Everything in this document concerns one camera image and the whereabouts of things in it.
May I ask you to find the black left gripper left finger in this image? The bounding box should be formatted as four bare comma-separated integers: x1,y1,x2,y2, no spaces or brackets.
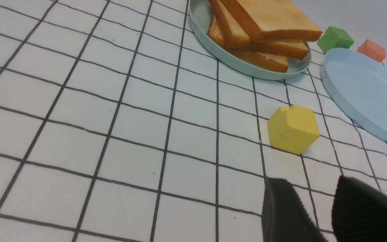
261,178,327,242

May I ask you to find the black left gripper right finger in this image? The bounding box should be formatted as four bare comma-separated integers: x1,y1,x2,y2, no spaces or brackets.
331,176,387,242

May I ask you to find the toast slice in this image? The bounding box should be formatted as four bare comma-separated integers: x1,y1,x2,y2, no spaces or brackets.
221,0,323,43
207,0,310,60
207,14,289,73

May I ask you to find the yellow foam cube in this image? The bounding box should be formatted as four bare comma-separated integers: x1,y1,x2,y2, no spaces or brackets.
267,105,319,155

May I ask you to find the light blue centre plate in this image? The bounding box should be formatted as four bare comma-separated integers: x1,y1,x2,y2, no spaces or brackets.
321,48,387,141

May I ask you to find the orange foam cube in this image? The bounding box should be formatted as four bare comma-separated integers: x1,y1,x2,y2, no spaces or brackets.
357,39,386,63

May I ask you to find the green foam cube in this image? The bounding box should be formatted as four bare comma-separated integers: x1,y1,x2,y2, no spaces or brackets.
317,26,354,54

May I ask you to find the white checked tablecloth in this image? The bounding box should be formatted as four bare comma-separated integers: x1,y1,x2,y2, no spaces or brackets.
0,0,387,242

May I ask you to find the pale green bread plate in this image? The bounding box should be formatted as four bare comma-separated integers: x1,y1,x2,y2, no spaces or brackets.
188,0,311,81

